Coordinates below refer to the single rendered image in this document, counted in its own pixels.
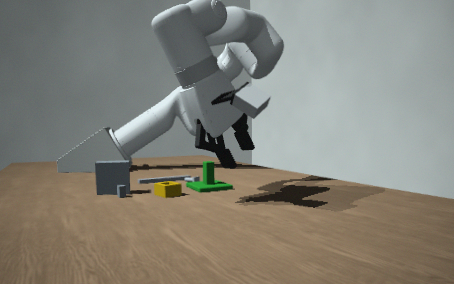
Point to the green flat plate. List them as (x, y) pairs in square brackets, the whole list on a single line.
[(208, 184)]

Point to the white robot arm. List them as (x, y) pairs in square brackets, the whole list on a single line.
[(180, 31)]

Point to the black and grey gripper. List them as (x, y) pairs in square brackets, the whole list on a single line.
[(212, 121)]

